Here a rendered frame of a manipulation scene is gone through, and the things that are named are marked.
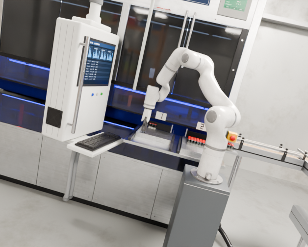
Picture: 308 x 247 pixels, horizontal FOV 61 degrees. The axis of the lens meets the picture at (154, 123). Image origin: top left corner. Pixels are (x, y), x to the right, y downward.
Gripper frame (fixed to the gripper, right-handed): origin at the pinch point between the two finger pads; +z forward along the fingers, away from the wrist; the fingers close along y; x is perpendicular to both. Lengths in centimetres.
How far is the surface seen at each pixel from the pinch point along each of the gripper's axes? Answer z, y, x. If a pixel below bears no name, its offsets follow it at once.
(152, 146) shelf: 6.4, 18.0, 10.8
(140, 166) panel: 39.5, -20.8, 1.4
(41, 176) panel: 75, -22, -85
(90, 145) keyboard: 11.5, 33.0, -26.8
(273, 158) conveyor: 5, -31, 107
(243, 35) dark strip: -82, -20, 54
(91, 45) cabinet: -49, 22, -41
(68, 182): 58, 3, -49
